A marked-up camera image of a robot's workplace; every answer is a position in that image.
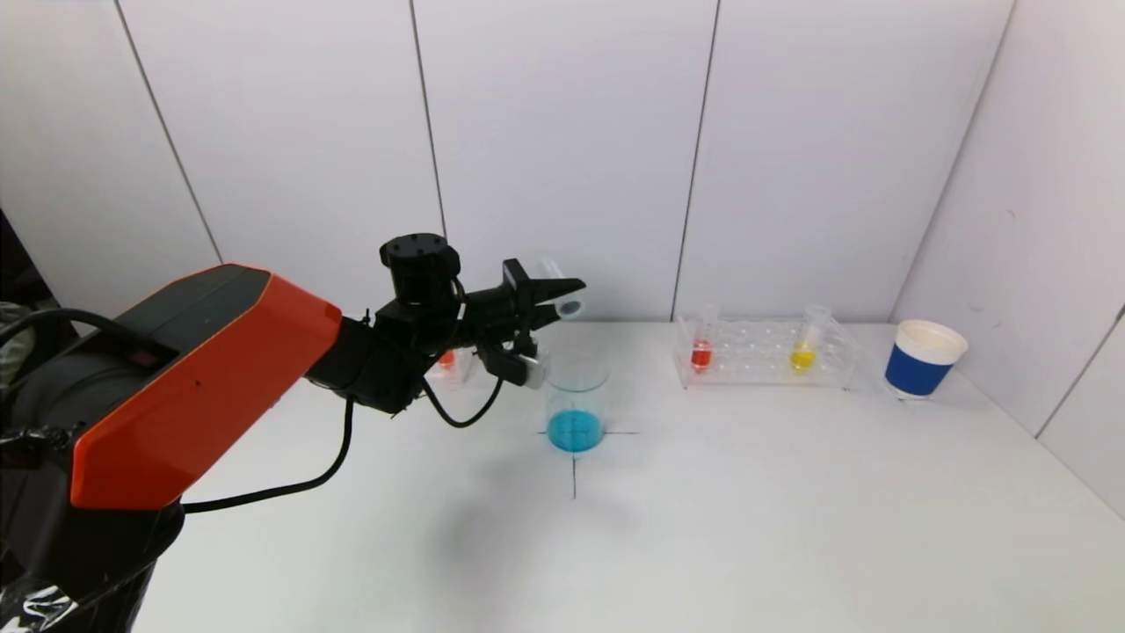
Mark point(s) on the test tube with blue pigment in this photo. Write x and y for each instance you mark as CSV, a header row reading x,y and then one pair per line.
x,y
571,309

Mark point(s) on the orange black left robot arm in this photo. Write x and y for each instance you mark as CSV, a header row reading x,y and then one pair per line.
x,y
220,352

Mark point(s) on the clear acrylic test tube rack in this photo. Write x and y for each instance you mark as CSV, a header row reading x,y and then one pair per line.
x,y
756,356
461,369

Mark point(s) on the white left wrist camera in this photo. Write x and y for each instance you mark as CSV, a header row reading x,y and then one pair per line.
x,y
514,365

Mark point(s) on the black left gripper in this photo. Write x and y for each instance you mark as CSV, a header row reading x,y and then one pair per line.
x,y
516,294

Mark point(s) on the test tube with yellow pigment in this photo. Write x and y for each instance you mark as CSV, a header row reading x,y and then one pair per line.
x,y
802,358

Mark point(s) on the clear glass beaker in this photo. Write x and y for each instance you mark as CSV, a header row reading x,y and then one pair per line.
x,y
576,413

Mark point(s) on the test tube with red pigment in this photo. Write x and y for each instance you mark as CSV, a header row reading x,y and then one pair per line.
x,y
700,356
446,359

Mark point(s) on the blue white paper cup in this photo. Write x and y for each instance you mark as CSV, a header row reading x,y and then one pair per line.
x,y
916,371

